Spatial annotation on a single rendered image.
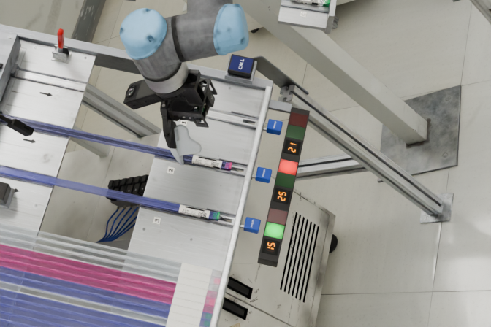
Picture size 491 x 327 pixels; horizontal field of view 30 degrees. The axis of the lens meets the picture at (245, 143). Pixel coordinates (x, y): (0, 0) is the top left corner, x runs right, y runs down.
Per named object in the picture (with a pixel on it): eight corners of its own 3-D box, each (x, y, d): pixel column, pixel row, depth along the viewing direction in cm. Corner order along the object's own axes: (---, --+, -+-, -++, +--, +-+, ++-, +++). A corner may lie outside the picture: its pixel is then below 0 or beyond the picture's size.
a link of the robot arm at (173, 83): (133, 80, 151) (146, 39, 154) (142, 94, 155) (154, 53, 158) (175, 84, 149) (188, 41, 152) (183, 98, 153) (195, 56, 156)
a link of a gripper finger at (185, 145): (200, 174, 166) (196, 129, 162) (170, 171, 168) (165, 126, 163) (206, 166, 168) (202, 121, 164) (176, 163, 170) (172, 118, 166)
